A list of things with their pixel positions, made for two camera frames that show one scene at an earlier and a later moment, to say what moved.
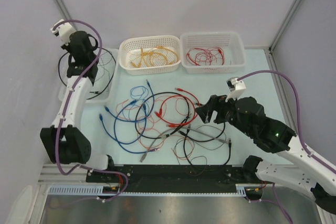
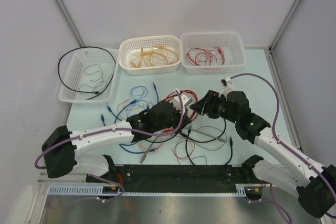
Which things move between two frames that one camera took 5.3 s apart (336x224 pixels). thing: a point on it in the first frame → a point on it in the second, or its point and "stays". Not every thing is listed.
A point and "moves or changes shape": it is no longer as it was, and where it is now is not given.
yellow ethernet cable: [156, 54] moves or changes shape
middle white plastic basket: [149, 55] stays
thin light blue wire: [141, 96] stays
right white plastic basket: [212, 52] stays
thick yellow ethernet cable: [166, 48] moves or changes shape
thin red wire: [207, 55] stays
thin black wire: [114, 72] moves or changes shape
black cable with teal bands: [178, 125] moves or changes shape
